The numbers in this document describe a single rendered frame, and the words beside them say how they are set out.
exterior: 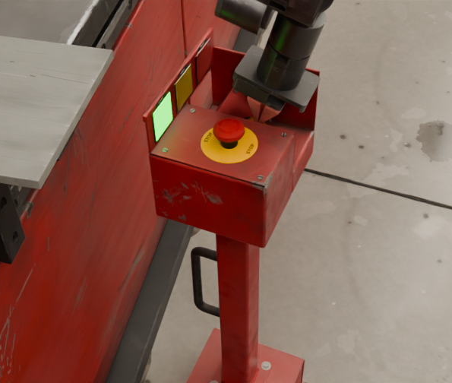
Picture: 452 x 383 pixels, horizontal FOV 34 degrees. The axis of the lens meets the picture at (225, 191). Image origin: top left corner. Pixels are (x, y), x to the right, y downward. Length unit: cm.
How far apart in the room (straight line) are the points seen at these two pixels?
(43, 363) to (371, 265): 97
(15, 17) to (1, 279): 35
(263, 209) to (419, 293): 92
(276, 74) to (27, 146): 40
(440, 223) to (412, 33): 81
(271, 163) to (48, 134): 35
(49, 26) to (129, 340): 83
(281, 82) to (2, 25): 37
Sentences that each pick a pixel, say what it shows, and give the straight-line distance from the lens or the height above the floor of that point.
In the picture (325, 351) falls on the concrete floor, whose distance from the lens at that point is 168.
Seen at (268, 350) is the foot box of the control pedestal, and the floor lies 12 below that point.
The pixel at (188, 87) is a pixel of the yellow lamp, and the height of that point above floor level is 81.
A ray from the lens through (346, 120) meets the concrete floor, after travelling 218.
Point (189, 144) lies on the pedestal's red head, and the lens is 95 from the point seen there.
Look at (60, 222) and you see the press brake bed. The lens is 102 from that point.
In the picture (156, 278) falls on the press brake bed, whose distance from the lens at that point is 173.
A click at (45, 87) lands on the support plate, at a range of 70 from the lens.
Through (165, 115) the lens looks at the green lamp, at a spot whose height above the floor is 81.
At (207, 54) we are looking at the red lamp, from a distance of 103.
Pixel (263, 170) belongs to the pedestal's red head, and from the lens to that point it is 91.
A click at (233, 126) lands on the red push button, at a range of 93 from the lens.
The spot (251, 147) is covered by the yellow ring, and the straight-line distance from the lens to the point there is 94.
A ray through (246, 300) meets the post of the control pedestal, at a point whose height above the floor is 42.
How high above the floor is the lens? 142
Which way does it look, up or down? 46 degrees down
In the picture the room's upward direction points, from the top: 2 degrees counter-clockwise
